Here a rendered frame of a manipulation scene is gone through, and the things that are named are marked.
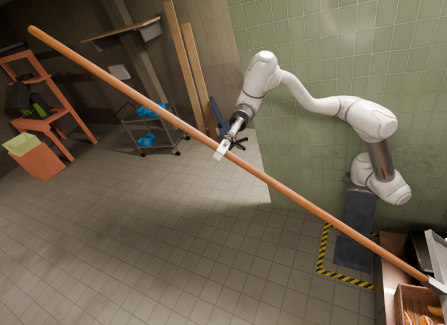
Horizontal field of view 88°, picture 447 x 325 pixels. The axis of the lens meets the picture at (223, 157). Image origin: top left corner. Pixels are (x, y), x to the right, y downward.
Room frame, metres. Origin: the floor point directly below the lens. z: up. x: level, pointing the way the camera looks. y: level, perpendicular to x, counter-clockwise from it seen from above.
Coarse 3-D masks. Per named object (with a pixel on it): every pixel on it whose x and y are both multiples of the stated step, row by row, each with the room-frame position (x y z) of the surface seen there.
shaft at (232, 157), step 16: (32, 32) 1.02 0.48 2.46; (64, 48) 0.97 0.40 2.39; (80, 64) 0.93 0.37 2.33; (112, 80) 0.88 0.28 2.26; (144, 96) 0.84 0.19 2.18; (160, 112) 0.79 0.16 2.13; (192, 128) 0.75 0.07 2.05; (208, 144) 0.70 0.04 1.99; (240, 160) 0.65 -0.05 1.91; (256, 176) 0.62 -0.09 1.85; (288, 192) 0.56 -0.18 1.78; (320, 208) 0.51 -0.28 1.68; (336, 224) 0.47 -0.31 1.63; (368, 240) 0.41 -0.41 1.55; (384, 256) 0.37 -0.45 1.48; (416, 272) 0.31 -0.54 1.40
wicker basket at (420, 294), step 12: (396, 288) 0.49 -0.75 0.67; (408, 288) 0.46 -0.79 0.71; (420, 288) 0.43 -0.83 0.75; (396, 300) 0.44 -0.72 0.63; (408, 300) 0.43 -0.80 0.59; (420, 300) 0.41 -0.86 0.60; (432, 300) 0.38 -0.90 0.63; (396, 312) 0.39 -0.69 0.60; (408, 312) 0.38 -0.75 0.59; (420, 312) 0.36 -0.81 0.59; (396, 324) 0.35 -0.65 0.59; (444, 324) 0.28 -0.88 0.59
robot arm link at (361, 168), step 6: (360, 156) 1.07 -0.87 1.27; (366, 156) 1.06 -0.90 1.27; (354, 162) 1.08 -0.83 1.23; (360, 162) 1.04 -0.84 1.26; (366, 162) 1.01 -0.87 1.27; (354, 168) 1.06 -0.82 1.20; (360, 168) 1.02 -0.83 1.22; (366, 168) 0.99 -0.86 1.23; (354, 174) 1.05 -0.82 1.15; (360, 174) 1.00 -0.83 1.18; (366, 174) 0.97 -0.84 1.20; (354, 180) 1.05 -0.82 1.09; (360, 180) 1.00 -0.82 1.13; (366, 180) 0.95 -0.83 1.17; (366, 186) 0.99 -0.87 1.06
